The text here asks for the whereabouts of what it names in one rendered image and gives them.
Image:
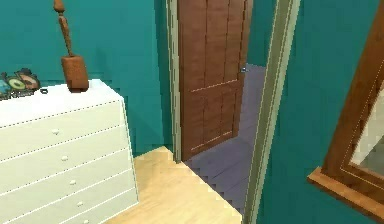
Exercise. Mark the brown framed wall mirror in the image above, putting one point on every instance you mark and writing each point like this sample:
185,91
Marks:
358,133

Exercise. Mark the brown wooden room door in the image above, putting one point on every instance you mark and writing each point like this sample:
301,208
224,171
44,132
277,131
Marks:
213,76

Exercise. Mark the colourful round-patterned object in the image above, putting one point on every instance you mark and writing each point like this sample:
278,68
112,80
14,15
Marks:
18,83

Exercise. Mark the white chest of drawers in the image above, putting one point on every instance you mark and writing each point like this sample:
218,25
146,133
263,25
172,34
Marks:
63,140

